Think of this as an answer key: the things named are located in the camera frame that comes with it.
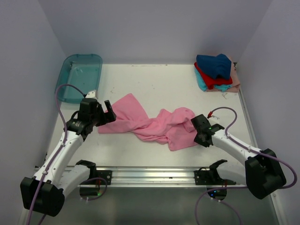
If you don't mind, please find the pink t-shirt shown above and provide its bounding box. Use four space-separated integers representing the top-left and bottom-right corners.
98 93 196 151

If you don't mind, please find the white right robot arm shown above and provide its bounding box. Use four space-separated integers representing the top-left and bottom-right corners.
191 114 286 199

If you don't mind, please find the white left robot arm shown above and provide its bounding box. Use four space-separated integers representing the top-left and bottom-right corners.
20 98 116 217

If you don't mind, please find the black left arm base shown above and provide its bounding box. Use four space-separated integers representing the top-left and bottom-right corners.
82 170 113 186

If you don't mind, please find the teal plastic bin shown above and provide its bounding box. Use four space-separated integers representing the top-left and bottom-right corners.
56 54 103 104

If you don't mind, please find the light blue folded t-shirt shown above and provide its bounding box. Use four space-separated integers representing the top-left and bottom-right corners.
194 68 232 92

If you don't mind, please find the red folded t-shirt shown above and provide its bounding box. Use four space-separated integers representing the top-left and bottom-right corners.
194 62 233 89

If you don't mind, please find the beige folded t-shirt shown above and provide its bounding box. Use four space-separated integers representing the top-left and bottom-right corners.
225 56 240 93

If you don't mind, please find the dark blue folded t-shirt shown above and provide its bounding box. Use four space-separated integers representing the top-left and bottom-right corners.
196 54 232 80

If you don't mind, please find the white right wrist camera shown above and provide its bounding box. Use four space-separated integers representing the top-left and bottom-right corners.
207 111 220 121

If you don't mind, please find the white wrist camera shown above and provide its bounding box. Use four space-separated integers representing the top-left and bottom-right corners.
85 90 98 100
207 111 220 121

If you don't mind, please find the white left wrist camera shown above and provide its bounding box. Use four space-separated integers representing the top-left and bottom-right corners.
85 90 98 100

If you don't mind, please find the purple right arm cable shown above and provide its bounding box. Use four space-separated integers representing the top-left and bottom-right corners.
193 106 297 225

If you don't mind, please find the aluminium mounting rail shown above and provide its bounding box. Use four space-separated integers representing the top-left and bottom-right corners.
35 166 249 188

